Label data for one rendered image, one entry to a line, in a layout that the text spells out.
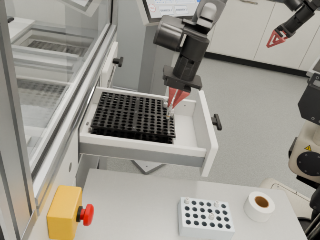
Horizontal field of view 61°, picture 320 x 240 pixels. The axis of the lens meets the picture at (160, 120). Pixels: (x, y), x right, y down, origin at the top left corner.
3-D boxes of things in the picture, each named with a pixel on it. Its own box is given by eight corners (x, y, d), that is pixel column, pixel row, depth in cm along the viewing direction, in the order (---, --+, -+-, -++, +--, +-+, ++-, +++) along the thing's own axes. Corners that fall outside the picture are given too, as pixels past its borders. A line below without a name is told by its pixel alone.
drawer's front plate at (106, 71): (116, 65, 119) (118, 41, 112) (105, 100, 95) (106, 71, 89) (112, 65, 119) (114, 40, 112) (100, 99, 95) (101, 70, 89)
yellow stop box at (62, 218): (85, 209, 56) (85, 186, 52) (76, 242, 50) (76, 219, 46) (60, 207, 56) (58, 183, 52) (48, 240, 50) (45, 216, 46)
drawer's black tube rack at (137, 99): (169, 117, 89) (173, 101, 86) (171, 154, 75) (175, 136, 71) (101, 108, 87) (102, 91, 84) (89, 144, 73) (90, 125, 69)
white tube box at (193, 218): (223, 211, 72) (228, 202, 69) (230, 241, 65) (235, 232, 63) (177, 205, 71) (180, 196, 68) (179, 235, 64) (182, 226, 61)
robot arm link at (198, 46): (211, 40, 61) (211, 34, 66) (183, 29, 61) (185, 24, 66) (199, 67, 65) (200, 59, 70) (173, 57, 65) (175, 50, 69)
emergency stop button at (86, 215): (95, 212, 54) (95, 200, 52) (91, 231, 51) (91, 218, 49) (79, 211, 54) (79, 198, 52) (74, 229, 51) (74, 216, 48)
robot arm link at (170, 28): (219, 5, 61) (210, 19, 70) (171, -14, 60) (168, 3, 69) (201, 55, 61) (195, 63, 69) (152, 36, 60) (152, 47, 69)
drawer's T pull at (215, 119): (216, 116, 83) (218, 113, 82) (221, 131, 77) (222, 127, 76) (205, 115, 83) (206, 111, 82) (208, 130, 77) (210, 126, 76)
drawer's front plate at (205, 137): (195, 116, 96) (203, 89, 90) (206, 178, 72) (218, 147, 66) (190, 115, 96) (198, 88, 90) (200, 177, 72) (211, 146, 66)
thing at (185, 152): (191, 115, 94) (195, 100, 90) (201, 169, 73) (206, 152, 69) (73, 98, 90) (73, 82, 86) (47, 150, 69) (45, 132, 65)
